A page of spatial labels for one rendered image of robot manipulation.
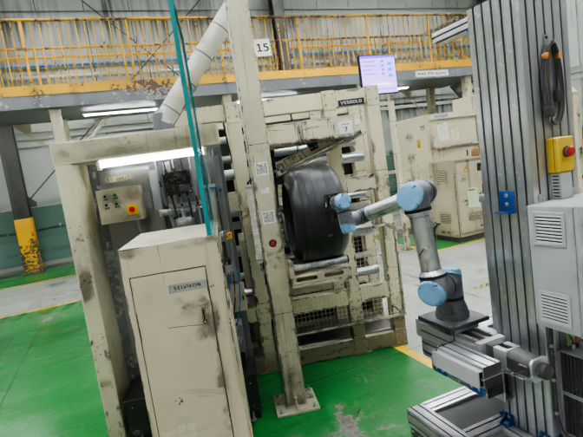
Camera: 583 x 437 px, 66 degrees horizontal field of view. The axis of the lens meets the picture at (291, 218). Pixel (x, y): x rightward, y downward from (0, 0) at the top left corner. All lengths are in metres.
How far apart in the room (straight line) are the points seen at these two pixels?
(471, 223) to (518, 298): 5.27
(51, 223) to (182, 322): 9.83
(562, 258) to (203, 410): 1.52
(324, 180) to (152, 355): 1.31
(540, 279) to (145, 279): 1.53
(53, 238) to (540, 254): 10.76
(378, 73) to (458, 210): 2.33
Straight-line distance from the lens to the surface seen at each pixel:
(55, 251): 11.72
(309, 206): 2.51
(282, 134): 2.96
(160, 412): 2.12
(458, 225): 7.18
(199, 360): 2.01
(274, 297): 2.78
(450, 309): 2.18
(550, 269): 1.91
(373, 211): 2.24
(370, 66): 6.76
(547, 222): 1.86
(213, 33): 3.07
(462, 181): 7.19
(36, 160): 11.77
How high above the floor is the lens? 1.50
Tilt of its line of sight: 7 degrees down
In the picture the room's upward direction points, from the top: 8 degrees counter-clockwise
